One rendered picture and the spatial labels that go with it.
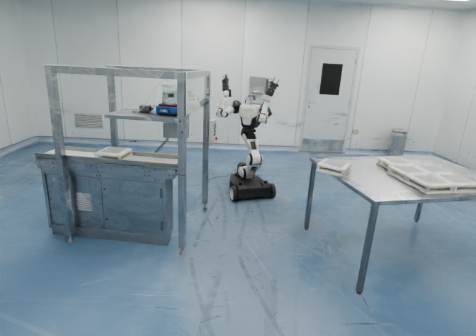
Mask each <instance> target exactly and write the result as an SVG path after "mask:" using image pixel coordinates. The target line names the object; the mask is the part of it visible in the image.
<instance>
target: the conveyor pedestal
mask: <svg viewBox="0 0 476 336"><path fill-rule="evenodd" d="M67 171H68V170H67ZM41 172H42V182H43V188H44V194H45V204H46V209H47V219H48V225H49V228H52V234H58V235H65V234H64V223H63V217H62V205H61V199H60V188H59V179H58V175H57V170H56V169H50V173H45V169H42V168H41ZM68 178H69V190H70V197H71V204H72V216H73V223H74V234H73V235H72V236H78V237H90V238H97V239H104V240H117V241H123V242H136V243H143V244H150V245H163V246H166V245H167V243H168V242H169V240H170V239H171V232H172V231H173V229H174V222H173V179H159V183H156V182H154V179H153V178H149V177H133V176H125V175H116V174H101V178H100V177H96V173H92V172H76V171H68Z"/></svg>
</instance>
